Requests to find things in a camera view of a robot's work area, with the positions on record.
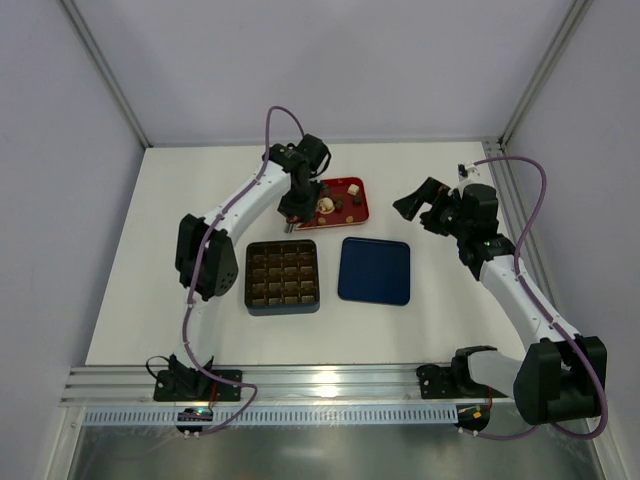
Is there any white round chocolate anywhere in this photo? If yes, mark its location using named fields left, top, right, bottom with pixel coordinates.
left=317, top=197, right=335, bottom=214

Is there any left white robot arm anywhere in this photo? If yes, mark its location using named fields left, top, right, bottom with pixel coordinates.
left=154, top=135, right=331, bottom=401

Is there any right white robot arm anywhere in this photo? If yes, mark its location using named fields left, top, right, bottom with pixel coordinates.
left=393, top=178, right=608, bottom=426

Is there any blue chocolate box with insert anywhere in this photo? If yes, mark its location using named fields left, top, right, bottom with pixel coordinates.
left=244, top=239, right=320, bottom=316

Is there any beige cube chocolate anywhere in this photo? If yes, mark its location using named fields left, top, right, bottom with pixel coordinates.
left=347, top=184, right=360, bottom=196

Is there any red rectangular tray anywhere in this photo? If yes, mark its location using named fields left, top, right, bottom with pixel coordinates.
left=294, top=177, right=369, bottom=231

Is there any blue box lid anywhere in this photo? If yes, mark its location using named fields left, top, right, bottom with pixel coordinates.
left=337, top=237, right=411, bottom=306

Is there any aluminium rail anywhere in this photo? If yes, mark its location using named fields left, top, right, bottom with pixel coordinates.
left=59, top=363, right=521, bottom=407

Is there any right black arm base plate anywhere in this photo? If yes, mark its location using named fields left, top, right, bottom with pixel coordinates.
left=416, top=364, right=507, bottom=400

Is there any slotted cable duct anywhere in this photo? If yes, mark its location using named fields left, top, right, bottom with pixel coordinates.
left=83, top=404, right=458, bottom=428

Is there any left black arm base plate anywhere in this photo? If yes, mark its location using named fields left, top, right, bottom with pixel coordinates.
left=153, top=370, right=241, bottom=402

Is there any right frame post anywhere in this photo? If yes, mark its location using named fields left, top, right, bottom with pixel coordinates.
left=499, top=0, right=593, bottom=150

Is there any frame post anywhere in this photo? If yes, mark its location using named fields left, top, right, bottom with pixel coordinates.
left=58, top=0, right=152, bottom=149
left=499, top=0, right=593, bottom=150

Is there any left frame post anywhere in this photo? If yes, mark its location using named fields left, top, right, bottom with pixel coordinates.
left=58, top=0, right=152, bottom=149

